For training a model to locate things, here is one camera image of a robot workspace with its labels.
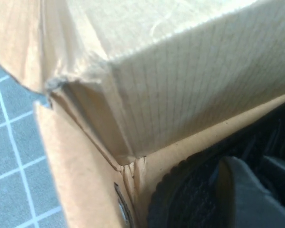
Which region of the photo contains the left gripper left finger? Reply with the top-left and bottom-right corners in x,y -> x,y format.
215,156 -> 285,228

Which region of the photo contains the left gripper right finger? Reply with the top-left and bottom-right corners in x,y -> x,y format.
260,154 -> 285,208

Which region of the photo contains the black knit sneaker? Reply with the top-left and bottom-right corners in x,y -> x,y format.
148,97 -> 285,228

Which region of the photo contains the brown cardboard shoe box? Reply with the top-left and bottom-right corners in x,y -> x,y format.
0,0 -> 285,228

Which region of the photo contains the grey white-checked tablecloth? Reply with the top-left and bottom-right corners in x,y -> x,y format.
0,56 -> 69,228

